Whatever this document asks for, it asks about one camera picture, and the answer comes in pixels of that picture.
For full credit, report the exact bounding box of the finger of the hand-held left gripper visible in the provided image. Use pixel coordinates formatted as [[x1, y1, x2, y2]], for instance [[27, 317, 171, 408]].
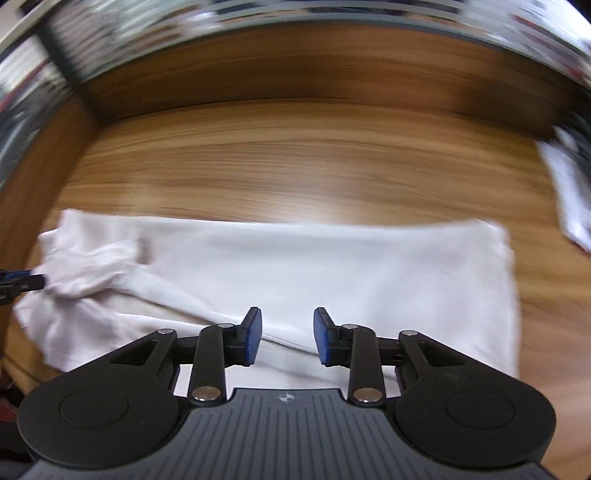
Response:
[[0, 269, 47, 305]]

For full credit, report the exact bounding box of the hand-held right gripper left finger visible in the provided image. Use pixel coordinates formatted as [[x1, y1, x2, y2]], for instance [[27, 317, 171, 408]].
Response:
[[108, 306, 264, 407]]

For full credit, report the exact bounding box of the striped glass partition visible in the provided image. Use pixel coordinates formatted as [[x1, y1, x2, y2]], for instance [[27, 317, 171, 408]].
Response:
[[0, 0, 591, 185]]

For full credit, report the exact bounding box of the beige satin garment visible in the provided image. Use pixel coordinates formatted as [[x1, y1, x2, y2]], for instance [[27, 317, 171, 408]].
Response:
[[14, 210, 522, 400]]

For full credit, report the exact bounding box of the white cloth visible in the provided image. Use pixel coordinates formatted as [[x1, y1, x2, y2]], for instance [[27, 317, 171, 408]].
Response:
[[536, 127, 591, 252]]

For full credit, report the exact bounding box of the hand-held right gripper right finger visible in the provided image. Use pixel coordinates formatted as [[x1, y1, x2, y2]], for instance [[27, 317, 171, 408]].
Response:
[[313, 306, 467, 407]]

